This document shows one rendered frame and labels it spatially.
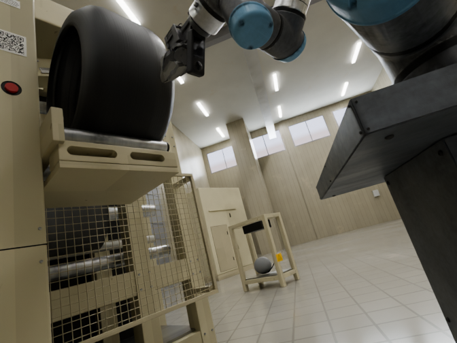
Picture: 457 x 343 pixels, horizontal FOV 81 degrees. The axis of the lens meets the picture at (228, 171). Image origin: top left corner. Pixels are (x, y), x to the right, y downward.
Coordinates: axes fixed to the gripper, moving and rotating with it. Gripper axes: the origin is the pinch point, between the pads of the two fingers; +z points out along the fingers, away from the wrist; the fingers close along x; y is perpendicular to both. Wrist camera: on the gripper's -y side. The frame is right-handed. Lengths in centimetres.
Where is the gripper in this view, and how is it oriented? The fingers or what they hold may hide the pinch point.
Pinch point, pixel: (165, 80)
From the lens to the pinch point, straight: 88.6
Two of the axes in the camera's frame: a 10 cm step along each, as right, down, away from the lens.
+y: -3.3, -8.7, 3.6
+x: -6.9, -0.4, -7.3
